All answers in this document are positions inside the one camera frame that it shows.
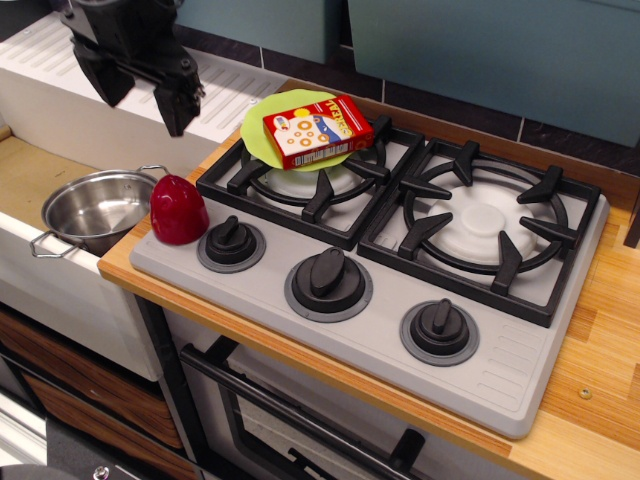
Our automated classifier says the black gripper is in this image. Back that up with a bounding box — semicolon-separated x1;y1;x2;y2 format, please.
62;1;205;137

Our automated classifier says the red toy sweet potato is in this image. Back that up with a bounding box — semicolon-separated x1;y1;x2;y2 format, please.
149;174;209;246

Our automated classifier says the red cereal box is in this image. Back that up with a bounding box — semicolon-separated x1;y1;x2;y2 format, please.
262;94;375;171

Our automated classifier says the white toy sink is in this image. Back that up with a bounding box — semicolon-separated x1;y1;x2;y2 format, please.
1;13;284;381

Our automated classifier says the lime green plate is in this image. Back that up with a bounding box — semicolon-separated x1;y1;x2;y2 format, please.
239;88;361;173

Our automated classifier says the stainless steel pot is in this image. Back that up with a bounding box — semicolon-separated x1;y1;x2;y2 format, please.
30;165;158;258

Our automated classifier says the black left stove knob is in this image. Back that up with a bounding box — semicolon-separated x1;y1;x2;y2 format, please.
197;215;266;274

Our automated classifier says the black stove knob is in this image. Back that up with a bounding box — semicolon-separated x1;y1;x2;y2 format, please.
197;215;266;274
284;247;373;323
400;298;480;367

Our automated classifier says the black left burner grate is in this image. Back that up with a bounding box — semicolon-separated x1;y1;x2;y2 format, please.
196;115;425;250

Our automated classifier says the black burner grate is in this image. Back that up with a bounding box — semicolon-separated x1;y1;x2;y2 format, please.
358;139;609;327
196;115;425;250

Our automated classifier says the black middle stove knob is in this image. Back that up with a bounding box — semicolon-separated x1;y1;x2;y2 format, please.
284;247;373;323

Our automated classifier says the wooden drawer front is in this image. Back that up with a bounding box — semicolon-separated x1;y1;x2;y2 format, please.
1;305;198;479

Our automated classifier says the toy oven door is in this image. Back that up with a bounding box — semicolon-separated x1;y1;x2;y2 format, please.
166;312;517;479

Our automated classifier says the black right burner grate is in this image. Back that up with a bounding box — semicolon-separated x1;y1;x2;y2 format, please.
358;139;609;327

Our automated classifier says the black right stove knob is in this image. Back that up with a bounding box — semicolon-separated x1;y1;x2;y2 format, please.
400;298;480;367

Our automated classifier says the grey toy stove top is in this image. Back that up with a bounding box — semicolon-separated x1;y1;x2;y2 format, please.
129;124;612;441

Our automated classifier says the black oven door handle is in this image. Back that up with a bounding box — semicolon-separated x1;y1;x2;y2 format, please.
180;337;425;479

